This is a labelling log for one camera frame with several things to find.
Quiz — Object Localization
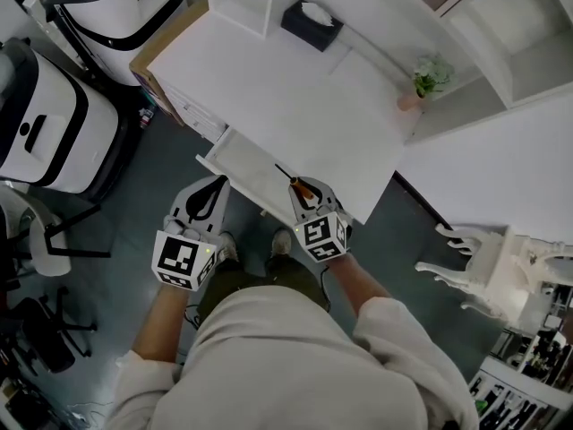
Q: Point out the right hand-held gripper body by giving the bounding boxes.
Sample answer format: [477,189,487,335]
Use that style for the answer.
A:
[292,203,355,264]

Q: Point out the black office chair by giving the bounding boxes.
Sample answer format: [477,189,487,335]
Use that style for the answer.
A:
[0,284,98,375]

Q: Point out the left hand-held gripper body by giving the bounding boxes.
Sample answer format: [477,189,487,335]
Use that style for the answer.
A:
[150,214,221,292]

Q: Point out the orange-handled screwdriver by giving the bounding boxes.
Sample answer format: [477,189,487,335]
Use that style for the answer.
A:
[274,163,315,200]

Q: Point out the black tissue box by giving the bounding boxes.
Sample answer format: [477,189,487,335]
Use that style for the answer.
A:
[280,0,345,53]

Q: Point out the white drawer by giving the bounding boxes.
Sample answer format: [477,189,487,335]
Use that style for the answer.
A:
[195,125,301,228]

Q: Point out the person's right white shoe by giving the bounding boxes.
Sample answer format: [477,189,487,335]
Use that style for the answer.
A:
[270,228,293,259]

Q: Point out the white chair with black frame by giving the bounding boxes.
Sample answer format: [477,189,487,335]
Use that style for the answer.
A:
[0,185,113,277]

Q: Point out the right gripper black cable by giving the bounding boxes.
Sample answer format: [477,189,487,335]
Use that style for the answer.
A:
[320,264,332,313]

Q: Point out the white and black machine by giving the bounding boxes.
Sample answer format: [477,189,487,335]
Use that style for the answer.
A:
[39,0,187,87]
[0,38,144,201]

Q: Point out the person's white shoe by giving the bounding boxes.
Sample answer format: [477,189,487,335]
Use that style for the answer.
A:
[217,232,239,263]
[270,228,293,259]

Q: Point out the person's beige sweatshirt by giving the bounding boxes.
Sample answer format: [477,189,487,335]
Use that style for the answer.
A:
[107,284,480,430]

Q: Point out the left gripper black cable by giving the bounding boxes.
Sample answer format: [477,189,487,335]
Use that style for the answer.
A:
[185,302,202,331]

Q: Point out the person's left hand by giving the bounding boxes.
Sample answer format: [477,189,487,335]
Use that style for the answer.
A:
[161,217,203,241]

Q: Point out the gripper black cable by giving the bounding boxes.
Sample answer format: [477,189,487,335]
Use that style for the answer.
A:
[185,302,202,331]
[320,264,332,313]

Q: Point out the white tool rack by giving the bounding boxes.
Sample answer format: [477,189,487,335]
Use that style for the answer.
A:
[467,356,573,430]

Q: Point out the person's left white shoe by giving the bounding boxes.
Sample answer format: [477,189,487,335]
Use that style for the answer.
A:
[217,232,239,263]

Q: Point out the person's right forearm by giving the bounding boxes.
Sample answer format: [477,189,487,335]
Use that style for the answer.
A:
[324,253,393,331]

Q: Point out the person's left forearm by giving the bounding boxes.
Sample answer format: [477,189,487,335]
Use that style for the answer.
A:
[132,282,189,365]

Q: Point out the white ornate chair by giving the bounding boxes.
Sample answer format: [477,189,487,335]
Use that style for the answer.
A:
[414,221,573,331]

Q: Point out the person's olive trousers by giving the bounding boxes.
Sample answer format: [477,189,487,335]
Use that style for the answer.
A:
[196,255,330,326]

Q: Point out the white desk with drawers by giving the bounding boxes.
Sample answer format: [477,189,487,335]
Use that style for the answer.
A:
[146,11,424,227]

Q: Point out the green plant in pink vase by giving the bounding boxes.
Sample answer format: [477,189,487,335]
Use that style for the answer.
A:
[397,55,456,114]

